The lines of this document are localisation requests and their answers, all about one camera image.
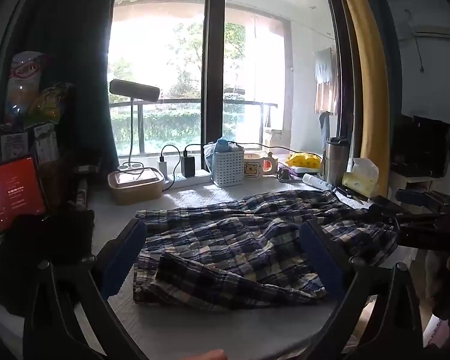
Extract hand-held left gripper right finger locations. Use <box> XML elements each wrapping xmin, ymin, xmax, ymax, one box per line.
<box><xmin>299</xmin><ymin>217</ymin><xmax>424</xmax><ymax>360</ymax></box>

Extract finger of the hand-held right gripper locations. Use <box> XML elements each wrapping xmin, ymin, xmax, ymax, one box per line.
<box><xmin>367</xmin><ymin>196</ymin><xmax>448</xmax><ymax>233</ymax></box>
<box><xmin>395</xmin><ymin>189</ymin><xmax>450</xmax><ymax>211</ymax></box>

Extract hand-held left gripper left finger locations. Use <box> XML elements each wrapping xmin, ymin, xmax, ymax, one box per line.
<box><xmin>22</xmin><ymin>217</ymin><xmax>151</xmax><ymax>360</ymax></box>

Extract plaid pants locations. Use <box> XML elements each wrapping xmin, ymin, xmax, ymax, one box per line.
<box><xmin>133</xmin><ymin>189</ymin><xmax>398</xmax><ymax>312</ymax></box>

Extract person's left hand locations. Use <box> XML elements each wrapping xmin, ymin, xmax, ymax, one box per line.
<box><xmin>192</xmin><ymin>349</ymin><xmax>226</xmax><ymax>360</ymax></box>

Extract yellow tissue pack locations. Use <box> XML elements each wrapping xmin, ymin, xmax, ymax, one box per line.
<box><xmin>341</xmin><ymin>157</ymin><xmax>380</xmax><ymax>198</ymax></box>

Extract black box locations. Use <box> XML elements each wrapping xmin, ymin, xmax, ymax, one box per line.
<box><xmin>391</xmin><ymin>114</ymin><xmax>450</xmax><ymax>179</ymax></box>

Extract steel tumbler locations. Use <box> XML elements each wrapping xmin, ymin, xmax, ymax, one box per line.
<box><xmin>323</xmin><ymin>137</ymin><xmax>350</xmax><ymax>188</ymax></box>

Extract brown lidded container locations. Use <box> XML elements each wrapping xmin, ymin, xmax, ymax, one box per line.
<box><xmin>108</xmin><ymin>168</ymin><xmax>166</xmax><ymax>206</ymax></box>

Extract rolled white paper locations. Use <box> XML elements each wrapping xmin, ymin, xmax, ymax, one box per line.
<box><xmin>302</xmin><ymin>173</ymin><xmax>335</xmax><ymax>191</ymax></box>

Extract black cloth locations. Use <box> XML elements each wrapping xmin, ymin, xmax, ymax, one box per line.
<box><xmin>0</xmin><ymin>208</ymin><xmax>97</xmax><ymax>318</ymax></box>

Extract purple pouch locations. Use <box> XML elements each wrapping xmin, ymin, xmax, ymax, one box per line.
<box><xmin>277</xmin><ymin>163</ymin><xmax>305</xmax><ymax>183</ymax></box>

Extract yellow spotted cloth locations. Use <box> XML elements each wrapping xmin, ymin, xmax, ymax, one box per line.
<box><xmin>286</xmin><ymin>152</ymin><xmax>323</xmax><ymax>169</ymax></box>

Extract white textured tablecloth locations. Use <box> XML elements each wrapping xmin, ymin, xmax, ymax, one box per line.
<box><xmin>0</xmin><ymin>175</ymin><xmax>417</xmax><ymax>360</ymax></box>

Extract white power strip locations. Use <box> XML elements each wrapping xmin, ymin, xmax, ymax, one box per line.
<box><xmin>161</xmin><ymin>170</ymin><xmax>213</xmax><ymax>191</ymax></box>

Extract black charger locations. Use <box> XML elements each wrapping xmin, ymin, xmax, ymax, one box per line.
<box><xmin>181</xmin><ymin>154</ymin><xmax>196</xmax><ymax>178</ymax></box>

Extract bear print mug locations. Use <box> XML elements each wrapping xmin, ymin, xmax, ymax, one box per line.
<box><xmin>243</xmin><ymin>150</ymin><xmax>278</xmax><ymax>178</ymax></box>

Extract hanging beige garment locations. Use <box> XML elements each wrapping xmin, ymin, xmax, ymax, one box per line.
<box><xmin>314</xmin><ymin>81</ymin><xmax>340</xmax><ymax>115</ymax></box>

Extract white perforated basket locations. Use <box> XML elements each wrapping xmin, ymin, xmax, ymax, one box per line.
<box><xmin>212</xmin><ymin>149</ymin><xmax>245</xmax><ymax>188</ymax></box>

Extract yellow curtain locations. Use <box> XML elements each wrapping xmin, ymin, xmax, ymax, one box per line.
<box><xmin>334</xmin><ymin>0</ymin><xmax>391</xmax><ymax>200</ymax></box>

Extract tablet with red screen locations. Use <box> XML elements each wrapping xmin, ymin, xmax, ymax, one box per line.
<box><xmin>0</xmin><ymin>154</ymin><xmax>49</xmax><ymax>241</ymax></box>

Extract clear plastic bag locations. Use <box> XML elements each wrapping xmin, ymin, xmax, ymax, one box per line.
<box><xmin>203</xmin><ymin>142</ymin><xmax>220</xmax><ymax>173</ymax></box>

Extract white printed carton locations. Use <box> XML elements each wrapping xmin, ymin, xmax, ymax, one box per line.
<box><xmin>33</xmin><ymin>122</ymin><xmax>59</xmax><ymax>164</ymax></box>
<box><xmin>0</xmin><ymin>131</ymin><xmax>30</xmax><ymax>162</ymax></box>

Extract hanging light blue garment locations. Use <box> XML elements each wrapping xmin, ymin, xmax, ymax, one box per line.
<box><xmin>314</xmin><ymin>47</ymin><xmax>333</xmax><ymax>84</ymax></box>

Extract balcony railing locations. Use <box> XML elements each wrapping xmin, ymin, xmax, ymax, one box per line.
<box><xmin>109</xmin><ymin>98</ymin><xmax>278</xmax><ymax>155</ymax></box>

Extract grey desk lamp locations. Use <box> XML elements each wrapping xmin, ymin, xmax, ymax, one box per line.
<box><xmin>109</xmin><ymin>79</ymin><xmax>161</xmax><ymax>175</ymax></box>

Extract white air conditioner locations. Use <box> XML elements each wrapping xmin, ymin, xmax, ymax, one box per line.
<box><xmin>408</xmin><ymin>18</ymin><xmax>450</xmax><ymax>40</ymax></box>

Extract yellow green snack bag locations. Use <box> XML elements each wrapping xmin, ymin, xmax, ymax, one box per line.
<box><xmin>28</xmin><ymin>81</ymin><xmax>76</xmax><ymax>128</ymax></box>

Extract pink snack bag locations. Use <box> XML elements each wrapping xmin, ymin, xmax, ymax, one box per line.
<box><xmin>5</xmin><ymin>50</ymin><xmax>52</xmax><ymax>127</ymax></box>

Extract dark green curtain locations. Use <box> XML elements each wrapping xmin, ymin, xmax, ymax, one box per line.
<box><xmin>0</xmin><ymin>0</ymin><xmax>121</xmax><ymax>182</ymax></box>

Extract dark window frame post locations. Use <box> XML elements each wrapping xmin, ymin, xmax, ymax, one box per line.
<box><xmin>200</xmin><ymin>0</ymin><xmax>226</xmax><ymax>172</ymax></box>

